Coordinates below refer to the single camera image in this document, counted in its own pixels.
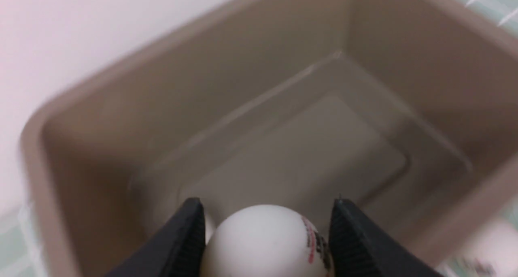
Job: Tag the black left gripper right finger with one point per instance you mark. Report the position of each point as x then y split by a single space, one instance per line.
360 248

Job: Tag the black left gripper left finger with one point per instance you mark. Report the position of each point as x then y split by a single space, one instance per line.
174 251

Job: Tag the white ping-pong ball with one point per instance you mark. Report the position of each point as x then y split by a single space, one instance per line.
266 241

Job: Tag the olive green plastic bin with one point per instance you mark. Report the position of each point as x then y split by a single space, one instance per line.
406 107

